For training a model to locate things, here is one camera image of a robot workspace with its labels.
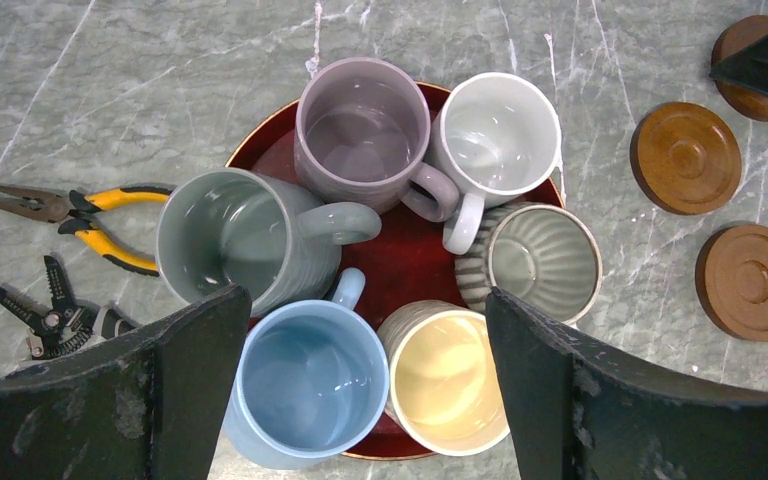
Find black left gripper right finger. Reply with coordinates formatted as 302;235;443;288
486;288;768;479

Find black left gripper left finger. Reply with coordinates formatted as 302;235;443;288
0;285;251;479

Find brown wooden coaster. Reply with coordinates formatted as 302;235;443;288
630;101;743;215
695;223;768;342
710;15;768;122

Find cream ribbed ceramic mug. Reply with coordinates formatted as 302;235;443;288
377;300;510;457

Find grey ribbed ceramic cup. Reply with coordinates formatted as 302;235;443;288
455;202;603;325

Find light blue ceramic mug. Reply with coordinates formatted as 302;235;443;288
222;268;390;470

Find grey-green ceramic mug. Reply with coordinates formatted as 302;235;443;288
156;168;382;317

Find white ceramic mug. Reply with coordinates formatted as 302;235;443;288
425;72;562;255

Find mauve ceramic mug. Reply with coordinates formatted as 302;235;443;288
294;57;460;222

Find black wire stripper tool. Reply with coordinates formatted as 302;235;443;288
0;255;139;361

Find yellow handled needle-nose pliers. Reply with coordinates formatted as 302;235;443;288
0;183;172;277

